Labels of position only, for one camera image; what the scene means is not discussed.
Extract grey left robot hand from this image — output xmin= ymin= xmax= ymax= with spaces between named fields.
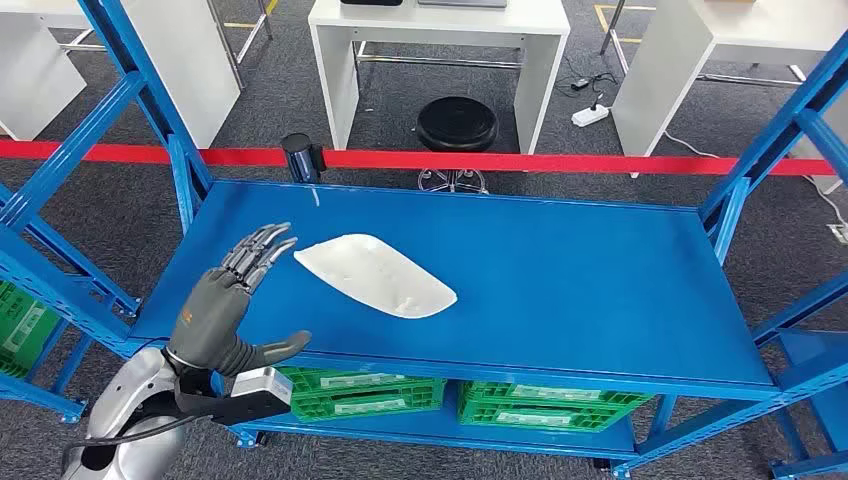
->
xmin=165 ymin=222 xmax=313 ymax=379

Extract white curved plastic panel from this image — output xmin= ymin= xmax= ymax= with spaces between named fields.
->
xmin=293 ymin=233 xmax=458 ymax=321

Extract blue metal shelf rack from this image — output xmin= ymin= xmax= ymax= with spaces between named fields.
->
xmin=0 ymin=317 xmax=87 ymax=425
xmin=0 ymin=0 xmax=848 ymax=480
xmin=751 ymin=271 xmax=848 ymax=480

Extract green folded plastic crate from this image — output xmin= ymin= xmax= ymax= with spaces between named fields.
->
xmin=278 ymin=367 xmax=445 ymax=401
xmin=290 ymin=390 xmax=447 ymax=424
xmin=461 ymin=380 xmax=655 ymax=413
xmin=457 ymin=400 xmax=634 ymax=434

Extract red barrier belt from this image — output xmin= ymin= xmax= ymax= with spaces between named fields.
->
xmin=321 ymin=148 xmax=837 ymax=178
xmin=0 ymin=139 xmax=289 ymax=168

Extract black round stool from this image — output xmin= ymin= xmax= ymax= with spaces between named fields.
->
xmin=415 ymin=96 xmax=499 ymax=195

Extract grey laptop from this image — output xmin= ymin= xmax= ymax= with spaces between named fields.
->
xmin=417 ymin=0 xmax=509 ymax=9

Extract white power strip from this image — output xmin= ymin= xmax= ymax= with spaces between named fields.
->
xmin=571 ymin=102 xmax=611 ymax=128

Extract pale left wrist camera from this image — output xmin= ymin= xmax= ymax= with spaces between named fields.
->
xmin=175 ymin=366 xmax=295 ymax=427

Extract black barrier post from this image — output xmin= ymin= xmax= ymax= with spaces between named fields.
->
xmin=281 ymin=132 xmax=326 ymax=185

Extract black adapter cable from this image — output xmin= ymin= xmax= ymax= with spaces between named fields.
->
xmin=555 ymin=56 xmax=621 ymax=107

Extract white floor cable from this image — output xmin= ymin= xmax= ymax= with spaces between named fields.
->
xmin=662 ymin=130 xmax=848 ymax=230

